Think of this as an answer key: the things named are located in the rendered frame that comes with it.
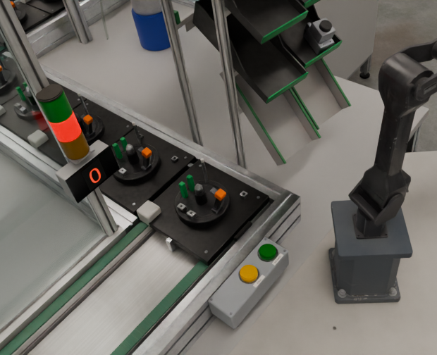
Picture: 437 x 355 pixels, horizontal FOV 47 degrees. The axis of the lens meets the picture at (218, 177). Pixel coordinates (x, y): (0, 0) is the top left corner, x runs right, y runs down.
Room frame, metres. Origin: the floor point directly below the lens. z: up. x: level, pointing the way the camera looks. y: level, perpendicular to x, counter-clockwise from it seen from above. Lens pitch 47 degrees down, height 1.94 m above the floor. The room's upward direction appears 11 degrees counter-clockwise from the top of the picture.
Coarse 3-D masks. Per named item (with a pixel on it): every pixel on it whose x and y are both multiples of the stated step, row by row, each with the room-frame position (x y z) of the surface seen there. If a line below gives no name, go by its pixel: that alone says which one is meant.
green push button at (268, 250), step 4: (264, 244) 0.66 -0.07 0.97; (268, 244) 0.66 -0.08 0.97; (260, 248) 0.65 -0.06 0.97; (264, 248) 0.65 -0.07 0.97; (268, 248) 0.65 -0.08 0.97; (272, 248) 0.65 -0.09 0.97; (260, 252) 0.64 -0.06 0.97; (264, 252) 0.64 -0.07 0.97; (268, 252) 0.64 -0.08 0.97; (272, 252) 0.64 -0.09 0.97; (260, 256) 0.64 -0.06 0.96; (264, 256) 0.63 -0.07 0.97; (268, 256) 0.63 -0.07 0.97; (272, 256) 0.63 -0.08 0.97
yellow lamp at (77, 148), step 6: (78, 138) 0.77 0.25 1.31; (84, 138) 0.78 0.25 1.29; (66, 144) 0.76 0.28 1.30; (72, 144) 0.76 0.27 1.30; (78, 144) 0.76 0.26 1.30; (84, 144) 0.77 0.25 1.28; (66, 150) 0.76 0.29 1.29; (72, 150) 0.76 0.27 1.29; (78, 150) 0.76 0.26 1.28; (84, 150) 0.77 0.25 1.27; (66, 156) 0.77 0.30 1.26; (72, 156) 0.76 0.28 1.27; (78, 156) 0.76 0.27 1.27
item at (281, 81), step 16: (208, 0) 1.11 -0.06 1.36; (208, 16) 1.05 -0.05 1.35; (208, 32) 1.06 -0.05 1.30; (240, 32) 1.09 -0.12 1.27; (240, 48) 1.04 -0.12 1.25; (256, 48) 1.04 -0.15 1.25; (272, 48) 1.04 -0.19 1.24; (240, 64) 0.97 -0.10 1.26; (256, 64) 1.00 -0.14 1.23; (272, 64) 1.00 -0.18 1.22; (288, 64) 1.00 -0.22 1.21; (256, 80) 0.96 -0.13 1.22; (272, 80) 0.96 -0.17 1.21; (288, 80) 0.96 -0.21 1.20; (272, 96) 0.90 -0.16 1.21
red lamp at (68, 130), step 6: (72, 114) 0.78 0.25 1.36; (66, 120) 0.76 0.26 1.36; (72, 120) 0.77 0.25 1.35; (54, 126) 0.76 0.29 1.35; (60, 126) 0.76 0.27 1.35; (66, 126) 0.76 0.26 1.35; (72, 126) 0.76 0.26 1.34; (78, 126) 0.78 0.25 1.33; (54, 132) 0.77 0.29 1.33; (60, 132) 0.76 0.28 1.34; (66, 132) 0.76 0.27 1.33; (72, 132) 0.76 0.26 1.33; (78, 132) 0.77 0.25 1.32; (60, 138) 0.76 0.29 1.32; (66, 138) 0.76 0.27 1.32; (72, 138) 0.76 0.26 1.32
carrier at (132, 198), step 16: (128, 144) 1.01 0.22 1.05; (144, 144) 1.07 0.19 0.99; (160, 144) 1.07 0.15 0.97; (128, 160) 1.00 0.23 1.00; (160, 160) 1.01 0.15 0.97; (192, 160) 0.99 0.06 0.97; (112, 176) 0.99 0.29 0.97; (128, 176) 0.95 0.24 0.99; (144, 176) 0.95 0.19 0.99; (160, 176) 0.95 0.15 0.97; (176, 176) 0.95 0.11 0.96; (112, 192) 0.93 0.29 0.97; (128, 192) 0.91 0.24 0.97; (144, 192) 0.90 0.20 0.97; (160, 192) 0.90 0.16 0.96; (128, 208) 0.86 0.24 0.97
